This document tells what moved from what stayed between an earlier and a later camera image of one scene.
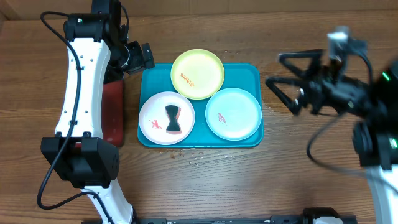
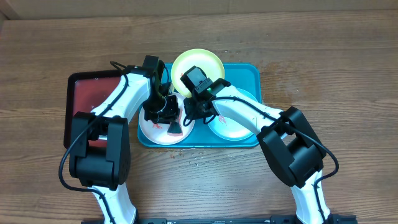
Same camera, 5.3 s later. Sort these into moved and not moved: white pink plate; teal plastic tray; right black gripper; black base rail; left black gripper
Moved: left black gripper; right black gripper
Not moved: teal plastic tray; white pink plate; black base rail
